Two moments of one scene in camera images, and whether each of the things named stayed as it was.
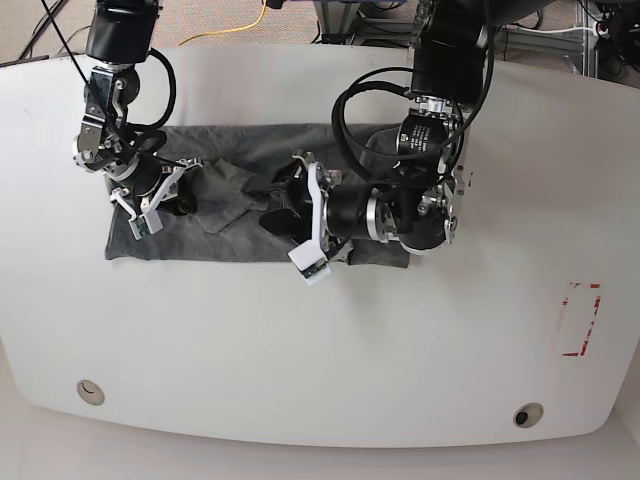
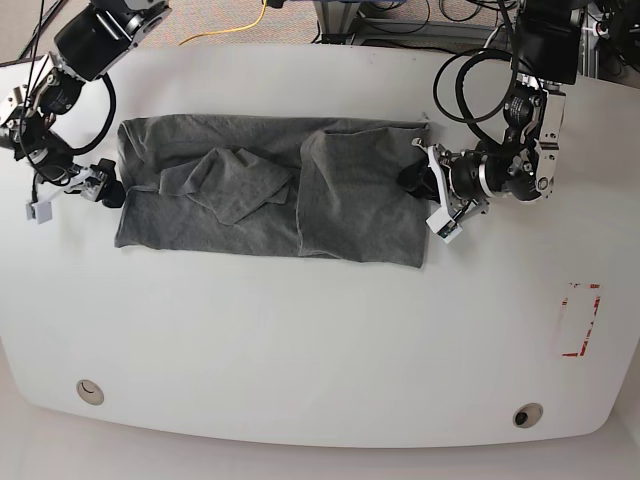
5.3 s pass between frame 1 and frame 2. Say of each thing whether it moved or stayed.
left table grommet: stayed
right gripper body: moved
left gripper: moved
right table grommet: stayed
